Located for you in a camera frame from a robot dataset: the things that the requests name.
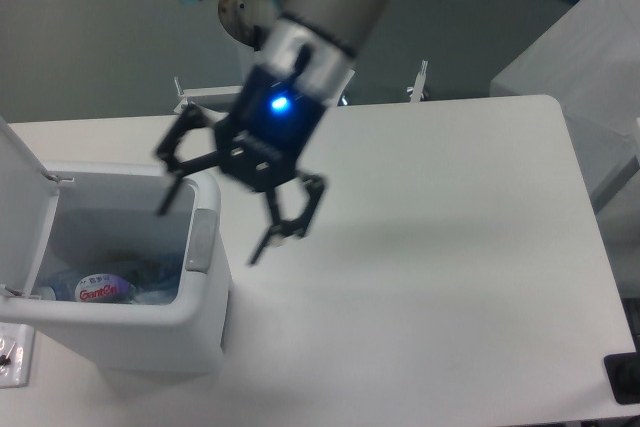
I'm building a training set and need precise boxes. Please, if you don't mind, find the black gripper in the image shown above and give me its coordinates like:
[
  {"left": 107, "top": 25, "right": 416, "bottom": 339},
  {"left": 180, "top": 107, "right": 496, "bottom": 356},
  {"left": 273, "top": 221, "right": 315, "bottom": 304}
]
[{"left": 152, "top": 63, "right": 330, "bottom": 268}]

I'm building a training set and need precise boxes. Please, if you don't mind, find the crushed clear plastic bottle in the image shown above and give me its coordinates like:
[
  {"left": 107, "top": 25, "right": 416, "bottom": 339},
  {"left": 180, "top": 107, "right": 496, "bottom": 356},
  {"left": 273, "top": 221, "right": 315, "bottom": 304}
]
[{"left": 33, "top": 255, "right": 182, "bottom": 305}]

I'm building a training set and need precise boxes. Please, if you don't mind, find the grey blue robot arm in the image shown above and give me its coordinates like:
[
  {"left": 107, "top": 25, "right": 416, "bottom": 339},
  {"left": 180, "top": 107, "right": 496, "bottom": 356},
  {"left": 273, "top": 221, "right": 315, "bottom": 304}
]
[{"left": 156, "top": 0, "right": 392, "bottom": 246}]

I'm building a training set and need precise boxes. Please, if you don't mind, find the white trash can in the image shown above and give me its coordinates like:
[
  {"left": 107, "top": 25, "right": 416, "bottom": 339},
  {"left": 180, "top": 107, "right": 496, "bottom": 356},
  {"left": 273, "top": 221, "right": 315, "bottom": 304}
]
[{"left": 1, "top": 163, "right": 231, "bottom": 374}]

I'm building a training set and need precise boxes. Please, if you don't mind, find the white trash can lid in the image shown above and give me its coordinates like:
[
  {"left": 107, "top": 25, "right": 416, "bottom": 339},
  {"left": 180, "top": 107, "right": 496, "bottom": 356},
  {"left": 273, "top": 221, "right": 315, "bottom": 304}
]
[{"left": 1, "top": 122, "right": 59, "bottom": 296}]

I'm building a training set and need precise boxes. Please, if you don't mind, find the grey covered side table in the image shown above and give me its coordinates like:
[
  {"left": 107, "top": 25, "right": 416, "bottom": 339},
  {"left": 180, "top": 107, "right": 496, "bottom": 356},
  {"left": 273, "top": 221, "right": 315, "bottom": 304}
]
[{"left": 490, "top": 0, "right": 639, "bottom": 211}]

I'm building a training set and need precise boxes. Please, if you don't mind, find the black device at edge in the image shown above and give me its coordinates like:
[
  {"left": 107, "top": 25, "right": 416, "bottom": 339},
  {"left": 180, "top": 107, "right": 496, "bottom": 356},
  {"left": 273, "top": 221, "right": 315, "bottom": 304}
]
[{"left": 604, "top": 352, "right": 639, "bottom": 405}]

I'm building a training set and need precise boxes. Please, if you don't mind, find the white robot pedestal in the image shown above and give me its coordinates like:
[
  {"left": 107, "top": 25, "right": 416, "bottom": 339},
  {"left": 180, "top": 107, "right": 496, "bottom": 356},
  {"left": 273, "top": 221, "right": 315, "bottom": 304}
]
[{"left": 218, "top": 0, "right": 278, "bottom": 51}]

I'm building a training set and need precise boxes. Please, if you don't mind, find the white pedestal base bracket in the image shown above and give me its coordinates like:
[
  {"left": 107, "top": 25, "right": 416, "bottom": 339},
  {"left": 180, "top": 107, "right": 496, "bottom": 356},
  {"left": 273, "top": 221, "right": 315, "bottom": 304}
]
[{"left": 173, "top": 59, "right": 430, "bottom": 115}]

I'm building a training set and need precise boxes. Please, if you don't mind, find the white wall plate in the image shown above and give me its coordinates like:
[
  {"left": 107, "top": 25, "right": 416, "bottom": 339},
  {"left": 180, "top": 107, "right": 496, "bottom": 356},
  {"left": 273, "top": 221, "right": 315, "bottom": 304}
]
[{"left": 1, "top": 322, "right": 35, "bottom": 389}]

